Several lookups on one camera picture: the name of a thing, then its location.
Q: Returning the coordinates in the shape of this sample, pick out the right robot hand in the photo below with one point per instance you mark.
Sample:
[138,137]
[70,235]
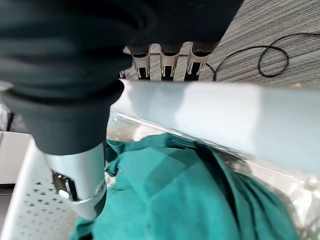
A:
[62,75]

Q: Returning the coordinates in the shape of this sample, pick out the green cloth garment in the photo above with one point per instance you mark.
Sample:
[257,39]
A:
[175,195]

